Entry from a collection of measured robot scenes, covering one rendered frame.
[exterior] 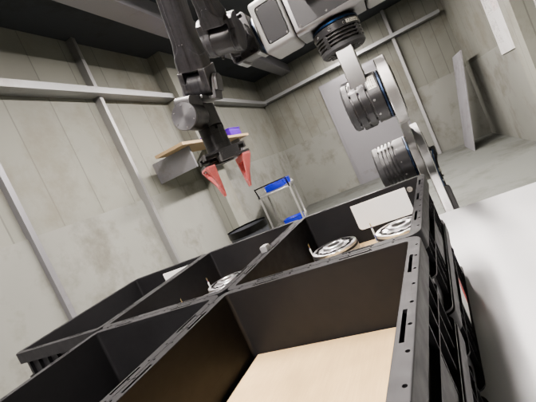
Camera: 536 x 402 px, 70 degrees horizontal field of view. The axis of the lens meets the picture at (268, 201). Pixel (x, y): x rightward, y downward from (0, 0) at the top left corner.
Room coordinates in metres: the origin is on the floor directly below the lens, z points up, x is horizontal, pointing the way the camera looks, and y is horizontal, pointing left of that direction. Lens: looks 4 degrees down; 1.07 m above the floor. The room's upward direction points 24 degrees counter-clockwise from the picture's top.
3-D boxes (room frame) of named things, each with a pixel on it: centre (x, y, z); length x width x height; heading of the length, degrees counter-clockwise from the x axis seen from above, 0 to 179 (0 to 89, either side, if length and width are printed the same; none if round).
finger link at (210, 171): (0.87, 0.07, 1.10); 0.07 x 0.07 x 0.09; 19
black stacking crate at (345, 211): (0.69, -0.10, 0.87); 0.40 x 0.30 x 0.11; 154
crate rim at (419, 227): (0.69, -0.10, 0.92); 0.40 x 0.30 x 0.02; 154
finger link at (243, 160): (0.88, 0.03, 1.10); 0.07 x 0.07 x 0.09; 19
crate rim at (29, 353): (0.95, 0.43, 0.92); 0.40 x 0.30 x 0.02; 154
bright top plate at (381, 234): (0.75, -0.22, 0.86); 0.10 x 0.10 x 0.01
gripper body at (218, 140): (0.88, 0.05, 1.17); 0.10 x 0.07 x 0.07; 109
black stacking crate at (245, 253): (0.82, 0.17, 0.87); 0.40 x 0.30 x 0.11; 154
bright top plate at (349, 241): (0.82, -0.09, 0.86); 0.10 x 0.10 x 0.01
